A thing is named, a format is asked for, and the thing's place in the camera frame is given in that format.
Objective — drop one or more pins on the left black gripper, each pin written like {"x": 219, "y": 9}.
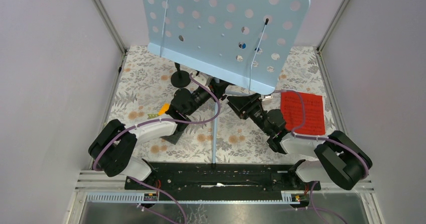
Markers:
{"x": 218, "y": 87}

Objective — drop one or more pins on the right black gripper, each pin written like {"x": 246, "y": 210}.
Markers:
{"x": 238, "y": 103}

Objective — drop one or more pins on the red sheet music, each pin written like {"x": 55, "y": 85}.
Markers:
{"x": 314, "y": 112}

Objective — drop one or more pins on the light blue music stand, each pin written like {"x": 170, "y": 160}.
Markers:
{"x": 244, "y": 42}

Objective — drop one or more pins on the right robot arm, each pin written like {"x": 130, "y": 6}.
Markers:
{"x": 337, "y": 158}

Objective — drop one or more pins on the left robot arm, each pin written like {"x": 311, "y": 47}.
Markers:
{"x": 112, "y": 150}

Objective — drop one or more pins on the orange toy block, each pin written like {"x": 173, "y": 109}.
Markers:
{"x": 164, "y": 109}

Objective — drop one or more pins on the dark grey building baseplate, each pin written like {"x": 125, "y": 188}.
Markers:
{"x": 180, "y": 128}

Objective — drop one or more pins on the yellow-green transparent piece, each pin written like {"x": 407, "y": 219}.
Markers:
{"x": 152, "y": 116}

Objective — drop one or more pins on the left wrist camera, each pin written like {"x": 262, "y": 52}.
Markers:
{"x": 202, "y": 79}

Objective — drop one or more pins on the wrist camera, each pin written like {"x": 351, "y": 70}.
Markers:
{"x": 202, "y": 79}
{"x": 266, "y": 97}

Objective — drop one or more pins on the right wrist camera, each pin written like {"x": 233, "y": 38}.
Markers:
{"x": 266, "y": 97}

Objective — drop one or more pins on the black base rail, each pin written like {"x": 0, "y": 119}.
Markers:
{"x": 226, "y": 181}

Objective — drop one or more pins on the grey cable duct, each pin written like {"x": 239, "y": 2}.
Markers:
{"x": 149, "y": 198}

